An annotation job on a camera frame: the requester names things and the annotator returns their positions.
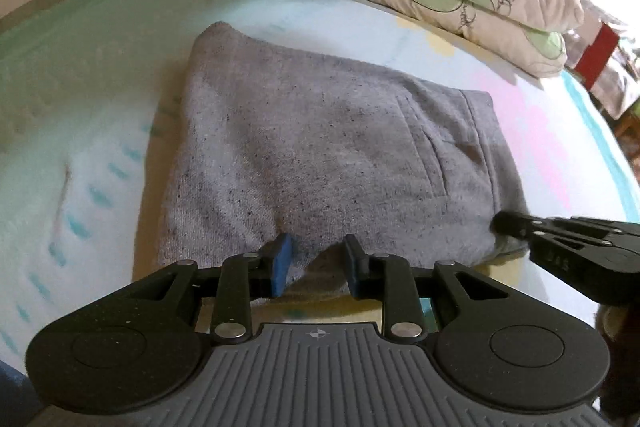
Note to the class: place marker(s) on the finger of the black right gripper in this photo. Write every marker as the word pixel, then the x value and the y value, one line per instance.
pixel 573 232

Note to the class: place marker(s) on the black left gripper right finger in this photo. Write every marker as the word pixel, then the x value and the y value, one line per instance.
pixel 491 342

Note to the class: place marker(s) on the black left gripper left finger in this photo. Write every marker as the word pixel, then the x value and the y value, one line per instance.
pixel 133 347

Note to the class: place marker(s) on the grey speckled pants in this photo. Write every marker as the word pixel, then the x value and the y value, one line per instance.
pixel 278 140

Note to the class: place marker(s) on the blue jeans leg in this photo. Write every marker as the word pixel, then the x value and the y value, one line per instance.
pixel 19 403

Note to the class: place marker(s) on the lower floral pillow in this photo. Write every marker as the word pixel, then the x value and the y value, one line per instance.
pixel 540 54

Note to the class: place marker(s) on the pastel patterned bed sheet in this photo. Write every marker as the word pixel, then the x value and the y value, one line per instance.
pixel 90 106

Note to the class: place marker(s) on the red and white bed post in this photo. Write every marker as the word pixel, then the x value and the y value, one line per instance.
pixel 593 61

